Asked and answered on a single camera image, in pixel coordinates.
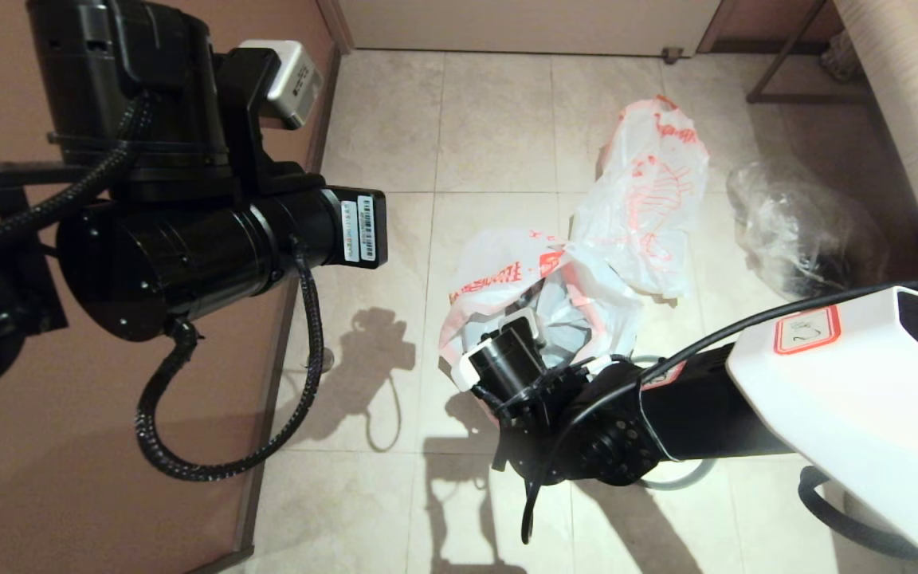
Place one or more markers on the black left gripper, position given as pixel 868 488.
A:
pixel 339 227

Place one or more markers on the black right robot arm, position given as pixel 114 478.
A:
pixel 849 399

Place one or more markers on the clear plastic bag dark contents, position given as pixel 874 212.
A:
pixel 794 231

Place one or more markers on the small metal door stopper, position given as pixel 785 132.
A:
pixel 673 53

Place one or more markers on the white crumpled fabric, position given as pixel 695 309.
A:
pixel 843 57

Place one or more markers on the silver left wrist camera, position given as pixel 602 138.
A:
pixel 292 80

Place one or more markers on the brown metal table frame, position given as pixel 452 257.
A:
pixel 806 97

